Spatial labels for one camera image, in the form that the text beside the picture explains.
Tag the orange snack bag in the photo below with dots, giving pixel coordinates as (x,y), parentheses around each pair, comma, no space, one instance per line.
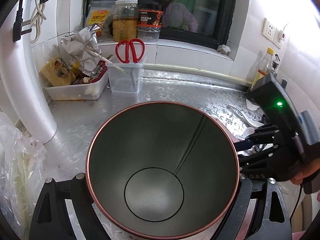
(98,13)

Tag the clear plastic container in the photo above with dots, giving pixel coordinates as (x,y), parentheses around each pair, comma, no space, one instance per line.
(125,77)

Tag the red handled scissors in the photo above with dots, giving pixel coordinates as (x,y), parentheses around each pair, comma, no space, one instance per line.
(130,50)

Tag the black power plug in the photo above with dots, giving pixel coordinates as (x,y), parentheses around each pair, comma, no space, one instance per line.
(17,31)

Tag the honey glass jar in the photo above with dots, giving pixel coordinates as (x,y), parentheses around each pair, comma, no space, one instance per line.
(125,17)

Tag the crumpled silver foil bag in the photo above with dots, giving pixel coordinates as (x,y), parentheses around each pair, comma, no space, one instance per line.
(81,46)

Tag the black lid spice jar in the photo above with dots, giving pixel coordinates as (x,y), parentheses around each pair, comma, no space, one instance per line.
(149,22)

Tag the steel oil dispenser bottle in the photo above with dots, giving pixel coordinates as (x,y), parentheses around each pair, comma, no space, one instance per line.
(275,65)

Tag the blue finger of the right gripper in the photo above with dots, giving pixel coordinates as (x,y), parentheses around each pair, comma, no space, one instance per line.
(243,145)

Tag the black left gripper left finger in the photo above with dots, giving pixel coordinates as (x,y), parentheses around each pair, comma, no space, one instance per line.
(51,219)

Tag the white vertical pipe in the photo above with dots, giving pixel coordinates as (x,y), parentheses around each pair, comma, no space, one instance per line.
(21,82)

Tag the white wall socket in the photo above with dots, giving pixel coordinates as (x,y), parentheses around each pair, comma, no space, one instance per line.
(268,30)

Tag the soy sauce bottle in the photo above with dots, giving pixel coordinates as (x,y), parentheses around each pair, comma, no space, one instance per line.
(264,66)

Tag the black window frame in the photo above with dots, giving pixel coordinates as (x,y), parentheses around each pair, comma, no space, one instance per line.
(202,22)

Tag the white plastic rice paddle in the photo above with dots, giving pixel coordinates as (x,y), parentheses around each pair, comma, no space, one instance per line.
(248,131)

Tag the clear plastic bag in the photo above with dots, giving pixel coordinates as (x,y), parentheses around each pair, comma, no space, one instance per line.
(22,176)

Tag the white plastic tray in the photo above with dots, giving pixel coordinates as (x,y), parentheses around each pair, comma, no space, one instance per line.
(89,91)

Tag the wooden chopstick in container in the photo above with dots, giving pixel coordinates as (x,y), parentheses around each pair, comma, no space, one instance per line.
(94,54)

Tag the copper rimmed metal utensil cup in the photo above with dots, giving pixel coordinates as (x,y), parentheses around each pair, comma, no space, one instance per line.
(162,170)

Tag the person's right hand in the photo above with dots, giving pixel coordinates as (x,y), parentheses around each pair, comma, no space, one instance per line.
(306,171)

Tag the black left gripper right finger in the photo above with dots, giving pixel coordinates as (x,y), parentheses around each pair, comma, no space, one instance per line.
(258,212)

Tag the white paper scrap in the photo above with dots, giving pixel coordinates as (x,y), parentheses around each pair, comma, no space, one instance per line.
(251,106)

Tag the yellow seasoning packet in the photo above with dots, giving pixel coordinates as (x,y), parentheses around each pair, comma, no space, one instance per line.
(57,72)

